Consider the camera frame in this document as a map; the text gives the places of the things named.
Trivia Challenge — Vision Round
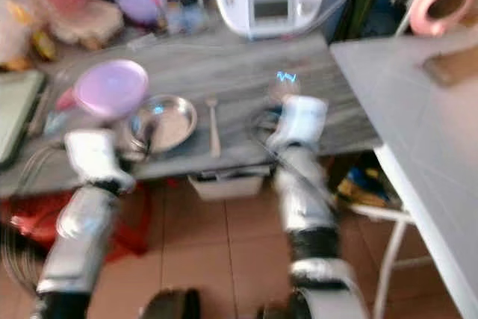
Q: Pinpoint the clear drinking glass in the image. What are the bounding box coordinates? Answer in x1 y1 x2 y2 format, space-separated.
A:
267 69 302 108

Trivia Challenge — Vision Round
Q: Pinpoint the stainless steel bowl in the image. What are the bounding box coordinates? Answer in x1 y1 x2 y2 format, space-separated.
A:
130 94 199 157

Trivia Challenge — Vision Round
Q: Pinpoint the metal spoon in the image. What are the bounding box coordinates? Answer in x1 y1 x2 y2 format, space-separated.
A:
204 95 223 159

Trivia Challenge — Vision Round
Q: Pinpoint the purple plastic plate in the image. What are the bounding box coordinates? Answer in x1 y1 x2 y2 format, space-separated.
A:
73 59 151 120

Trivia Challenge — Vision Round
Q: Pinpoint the white box under counter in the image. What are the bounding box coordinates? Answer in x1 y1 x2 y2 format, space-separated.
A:
188 171 264 201

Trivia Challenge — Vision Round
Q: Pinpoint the pink small cup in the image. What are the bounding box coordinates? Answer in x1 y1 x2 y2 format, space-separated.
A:
55 86 80 113

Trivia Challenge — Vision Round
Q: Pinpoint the blue and yellow item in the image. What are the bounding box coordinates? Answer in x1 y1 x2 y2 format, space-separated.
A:
335 165 394 209

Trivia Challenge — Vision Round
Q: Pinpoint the pale green tray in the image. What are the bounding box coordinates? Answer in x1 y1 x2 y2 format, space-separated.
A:
0 70 46 168

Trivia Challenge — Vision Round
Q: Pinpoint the red bag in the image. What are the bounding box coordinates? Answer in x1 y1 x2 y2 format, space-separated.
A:
3 188 152 261

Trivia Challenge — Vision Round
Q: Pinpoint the beige wrapped bundle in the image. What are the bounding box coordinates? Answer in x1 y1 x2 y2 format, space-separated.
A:
48 0 125 46

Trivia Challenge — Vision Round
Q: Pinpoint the purple plastic bowl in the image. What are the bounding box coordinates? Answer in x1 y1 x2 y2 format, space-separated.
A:
117 0 170 26

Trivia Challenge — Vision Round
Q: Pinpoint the white folding table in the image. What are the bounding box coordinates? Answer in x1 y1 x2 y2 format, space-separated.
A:
329 28 478 319

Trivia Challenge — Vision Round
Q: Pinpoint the black left robot foot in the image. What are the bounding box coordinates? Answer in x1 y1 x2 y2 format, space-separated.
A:
141 287 200 319

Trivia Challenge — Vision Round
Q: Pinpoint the black robot foot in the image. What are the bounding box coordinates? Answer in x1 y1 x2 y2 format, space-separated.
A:
141 287 200 319
257 300 294 319

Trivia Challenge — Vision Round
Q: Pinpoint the white plastic bag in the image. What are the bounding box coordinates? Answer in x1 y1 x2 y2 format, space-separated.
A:
0 0 40 67

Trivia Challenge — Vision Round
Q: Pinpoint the brown flat board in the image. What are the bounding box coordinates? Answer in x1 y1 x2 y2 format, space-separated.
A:
421 46 478 87

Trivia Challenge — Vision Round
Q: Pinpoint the black right robot foot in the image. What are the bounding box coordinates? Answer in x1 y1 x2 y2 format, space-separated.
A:
257 300 294 319

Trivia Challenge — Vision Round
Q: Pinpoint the pink tape roll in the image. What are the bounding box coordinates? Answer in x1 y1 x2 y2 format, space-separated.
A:
409 0 478 37

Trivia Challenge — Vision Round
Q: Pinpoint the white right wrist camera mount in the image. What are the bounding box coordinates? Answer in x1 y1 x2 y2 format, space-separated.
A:
267 95 330 152

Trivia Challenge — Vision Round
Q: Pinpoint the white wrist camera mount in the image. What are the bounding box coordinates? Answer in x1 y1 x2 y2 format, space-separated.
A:
267 95 330 152
64 130 137 190

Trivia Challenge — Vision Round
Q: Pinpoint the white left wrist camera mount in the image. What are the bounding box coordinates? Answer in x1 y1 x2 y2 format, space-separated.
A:
64 130 137 190

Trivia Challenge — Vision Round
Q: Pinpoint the grey appliance cable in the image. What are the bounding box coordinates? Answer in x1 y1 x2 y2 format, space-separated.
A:
299 0 376 36

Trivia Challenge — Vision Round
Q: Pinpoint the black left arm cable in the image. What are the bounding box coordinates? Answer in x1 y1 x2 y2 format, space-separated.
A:
1 156 72 297

